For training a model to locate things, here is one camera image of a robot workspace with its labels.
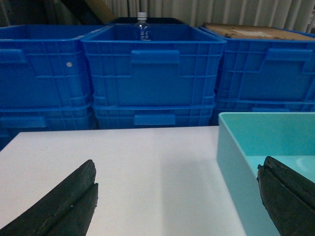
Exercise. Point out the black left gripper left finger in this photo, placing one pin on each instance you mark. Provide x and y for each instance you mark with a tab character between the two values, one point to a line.
66	210

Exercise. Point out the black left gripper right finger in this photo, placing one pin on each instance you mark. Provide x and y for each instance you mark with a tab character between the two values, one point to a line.
288	197

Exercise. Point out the teal plastic bin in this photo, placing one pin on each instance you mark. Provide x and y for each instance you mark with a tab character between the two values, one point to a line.
245	140

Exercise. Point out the right lower blue crate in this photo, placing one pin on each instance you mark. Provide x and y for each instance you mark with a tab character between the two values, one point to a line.
235	105

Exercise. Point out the blue crate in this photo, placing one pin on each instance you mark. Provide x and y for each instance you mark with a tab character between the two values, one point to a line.
44	66
177	66
127	117
262	69
14	121
235	105

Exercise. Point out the middle lower blue crate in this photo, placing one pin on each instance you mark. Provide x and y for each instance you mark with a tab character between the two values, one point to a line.
127	117

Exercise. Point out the left lower blue crate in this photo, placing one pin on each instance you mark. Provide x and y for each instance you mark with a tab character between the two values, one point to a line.
14	121

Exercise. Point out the right upper blue crate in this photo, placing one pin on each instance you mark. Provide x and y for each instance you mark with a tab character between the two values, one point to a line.
262	69

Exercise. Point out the left upper blue crate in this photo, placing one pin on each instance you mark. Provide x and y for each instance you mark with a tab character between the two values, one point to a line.
44	66

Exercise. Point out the middle upper blue crate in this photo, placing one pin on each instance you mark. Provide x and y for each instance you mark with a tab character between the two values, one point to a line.
177	66

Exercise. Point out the brown cardboard sheet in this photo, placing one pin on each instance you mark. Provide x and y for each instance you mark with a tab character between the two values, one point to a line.
254	32

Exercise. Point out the clear water bottle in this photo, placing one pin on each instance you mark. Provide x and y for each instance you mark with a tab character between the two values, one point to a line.
142	28

